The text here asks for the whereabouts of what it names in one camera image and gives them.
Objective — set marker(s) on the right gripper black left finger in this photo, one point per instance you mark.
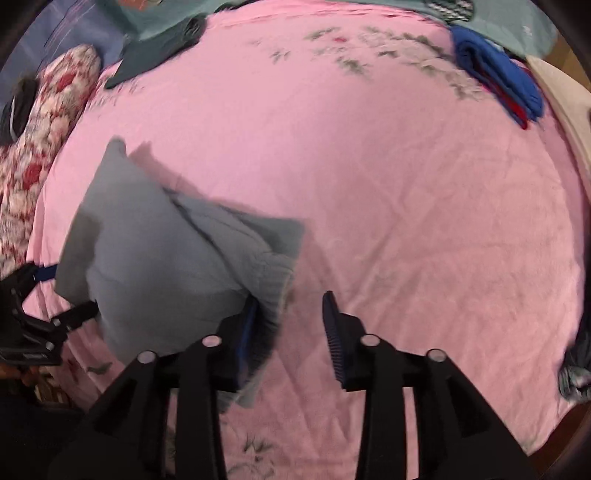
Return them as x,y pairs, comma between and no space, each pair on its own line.
124,433

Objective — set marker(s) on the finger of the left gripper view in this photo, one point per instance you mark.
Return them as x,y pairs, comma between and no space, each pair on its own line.
76,316

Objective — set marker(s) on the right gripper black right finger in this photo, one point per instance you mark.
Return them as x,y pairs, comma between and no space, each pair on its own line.
459,435

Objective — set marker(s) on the grey fleece pants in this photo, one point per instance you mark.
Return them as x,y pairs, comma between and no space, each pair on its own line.
166,268

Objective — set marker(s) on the pink floral bed sheet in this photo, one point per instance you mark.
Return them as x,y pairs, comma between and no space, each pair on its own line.
428,211

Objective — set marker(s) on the black cloth on pillow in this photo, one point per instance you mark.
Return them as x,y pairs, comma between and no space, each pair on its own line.
16,113

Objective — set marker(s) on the red floral pillow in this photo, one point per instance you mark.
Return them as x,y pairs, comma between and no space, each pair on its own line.
65,86

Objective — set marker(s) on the dark teal folded garment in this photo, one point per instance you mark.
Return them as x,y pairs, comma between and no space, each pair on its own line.
141,56

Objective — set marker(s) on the blue folded cloth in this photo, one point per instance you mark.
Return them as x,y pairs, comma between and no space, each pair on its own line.
511,84

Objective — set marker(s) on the cream white cloth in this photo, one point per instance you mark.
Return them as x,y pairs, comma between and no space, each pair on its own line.
571,103

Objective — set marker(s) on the light teal blanket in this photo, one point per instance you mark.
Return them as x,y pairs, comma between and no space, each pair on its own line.
520,27

